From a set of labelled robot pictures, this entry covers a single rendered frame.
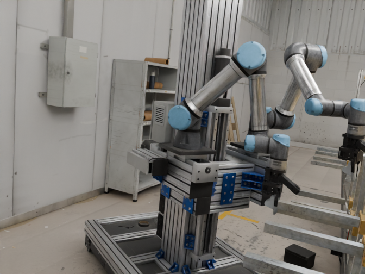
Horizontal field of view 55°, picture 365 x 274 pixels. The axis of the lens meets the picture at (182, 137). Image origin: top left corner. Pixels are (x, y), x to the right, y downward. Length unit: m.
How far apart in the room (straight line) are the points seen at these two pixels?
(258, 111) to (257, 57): 0.28
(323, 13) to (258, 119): 8.19
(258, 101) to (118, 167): 2.62
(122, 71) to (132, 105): 0.39
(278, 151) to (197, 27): 0.87
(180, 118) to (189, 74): 0.51
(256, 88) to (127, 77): 2.40
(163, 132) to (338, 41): 7.81
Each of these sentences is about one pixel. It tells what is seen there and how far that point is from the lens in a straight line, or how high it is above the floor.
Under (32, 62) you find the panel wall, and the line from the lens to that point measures 3.29.
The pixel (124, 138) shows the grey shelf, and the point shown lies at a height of 0.69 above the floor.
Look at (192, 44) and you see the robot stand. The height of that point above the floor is 1.58.
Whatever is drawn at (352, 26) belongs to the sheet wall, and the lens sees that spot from 9.66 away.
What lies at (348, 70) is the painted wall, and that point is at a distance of 9.52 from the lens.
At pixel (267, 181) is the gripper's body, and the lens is 1.62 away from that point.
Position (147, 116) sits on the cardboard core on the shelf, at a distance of 3.96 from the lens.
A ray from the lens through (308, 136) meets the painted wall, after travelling 9.62.
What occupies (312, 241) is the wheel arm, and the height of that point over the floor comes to 0.94.
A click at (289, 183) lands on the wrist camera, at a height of 0.98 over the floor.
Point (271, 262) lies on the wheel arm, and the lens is 0.92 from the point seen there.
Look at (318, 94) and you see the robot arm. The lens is 1.69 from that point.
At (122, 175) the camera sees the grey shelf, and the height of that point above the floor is 0.26.
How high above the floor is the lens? 1.36
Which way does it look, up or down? 9 degrees down
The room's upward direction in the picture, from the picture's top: 6 degrees clockwise
